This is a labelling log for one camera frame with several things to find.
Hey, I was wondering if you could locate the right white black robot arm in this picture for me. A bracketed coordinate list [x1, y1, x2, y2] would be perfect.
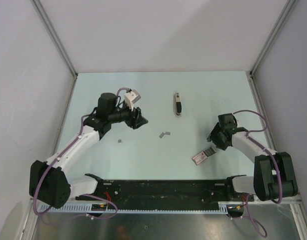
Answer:
[207, 113, 299, 204]

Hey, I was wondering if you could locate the aluminium frame post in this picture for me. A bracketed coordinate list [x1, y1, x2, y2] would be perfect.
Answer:
[249, 0, 298, 77]
[30, 0, 78, 78]

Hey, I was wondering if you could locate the left aluminium frame post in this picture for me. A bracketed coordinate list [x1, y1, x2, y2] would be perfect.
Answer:
[30, 0, 78, 78]

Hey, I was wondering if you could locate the beige black handled stapler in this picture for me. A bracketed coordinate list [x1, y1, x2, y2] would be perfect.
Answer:
[174, 92, 182, 118]

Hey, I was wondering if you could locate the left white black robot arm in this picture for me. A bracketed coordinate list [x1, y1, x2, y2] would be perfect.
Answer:
[29, 88, 148, 209]

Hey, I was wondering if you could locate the right aluminium frame post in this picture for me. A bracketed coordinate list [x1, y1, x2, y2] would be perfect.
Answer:
[249, 0, 298, 77]

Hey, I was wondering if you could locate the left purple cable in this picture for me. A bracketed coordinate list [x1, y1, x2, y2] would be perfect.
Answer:
[33, 86, 119, 222]

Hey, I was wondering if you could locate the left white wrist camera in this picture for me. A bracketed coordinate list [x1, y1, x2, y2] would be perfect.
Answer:
[124, 89, 141, 111]

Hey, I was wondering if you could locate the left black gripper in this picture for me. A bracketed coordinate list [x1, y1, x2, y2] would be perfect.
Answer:
[108, 101, 148, 130]

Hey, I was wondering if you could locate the white slotted cable duct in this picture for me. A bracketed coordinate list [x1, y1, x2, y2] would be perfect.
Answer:
[48, 202, 243, 215]

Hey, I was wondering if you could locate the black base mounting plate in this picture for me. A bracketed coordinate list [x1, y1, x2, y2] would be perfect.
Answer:
[75, 178, 256, 211]

